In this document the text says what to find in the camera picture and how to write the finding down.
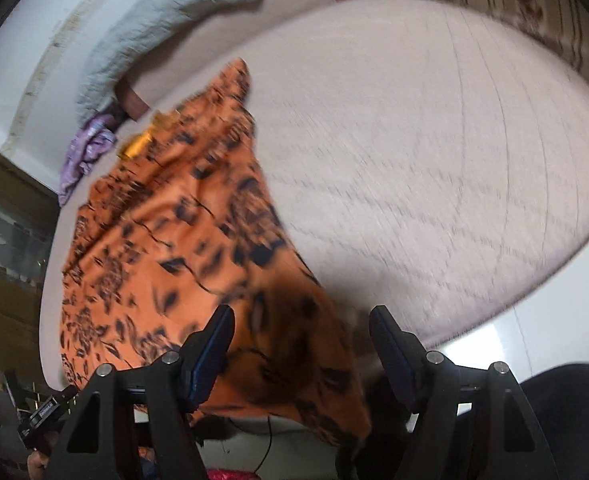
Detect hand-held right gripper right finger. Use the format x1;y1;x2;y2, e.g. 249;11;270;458
369;305;560;480

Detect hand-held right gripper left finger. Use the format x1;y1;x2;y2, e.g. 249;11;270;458
44;304;236;480

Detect orange black floral garment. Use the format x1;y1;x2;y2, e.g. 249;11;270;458
59;57;375;448

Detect red sparkly cloth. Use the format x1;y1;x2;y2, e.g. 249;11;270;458
204;467;261;480

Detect glass cabinet door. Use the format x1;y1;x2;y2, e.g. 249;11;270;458
0;135;60;376

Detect person's black pants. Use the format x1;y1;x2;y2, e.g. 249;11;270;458
519;365;589;480

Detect pink quilted bed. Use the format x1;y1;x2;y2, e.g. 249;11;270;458
39;0;589;436

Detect purple floral garment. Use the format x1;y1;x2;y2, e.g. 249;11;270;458
57;112;120;206

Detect grey quilted pillow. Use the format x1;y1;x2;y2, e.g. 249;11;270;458
74;0;265;128

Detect black cable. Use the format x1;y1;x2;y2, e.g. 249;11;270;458
253;417;275;473

